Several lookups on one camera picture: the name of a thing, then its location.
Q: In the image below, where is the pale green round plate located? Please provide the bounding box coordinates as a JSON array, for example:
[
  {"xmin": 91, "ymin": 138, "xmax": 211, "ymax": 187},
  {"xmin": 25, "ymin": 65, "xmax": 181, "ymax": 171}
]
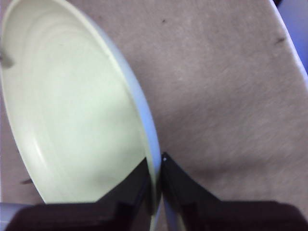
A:
[{"xmin": 0, "ymin": 0, "xmax": 162, "ymax": 231}]

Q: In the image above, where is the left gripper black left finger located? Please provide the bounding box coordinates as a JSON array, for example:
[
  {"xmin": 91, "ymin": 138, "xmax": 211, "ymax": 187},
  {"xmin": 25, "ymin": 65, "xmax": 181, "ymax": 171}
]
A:
[{"xmin": 6, "ymin": 158, "xmax": 154, "ymax": 231}]

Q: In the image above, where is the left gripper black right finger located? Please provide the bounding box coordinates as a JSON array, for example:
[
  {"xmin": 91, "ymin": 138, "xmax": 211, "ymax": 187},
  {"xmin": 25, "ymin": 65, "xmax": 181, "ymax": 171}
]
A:
[{"xmin": 161, "ymin": 152, "xmax": 308, "ymax": 231}]

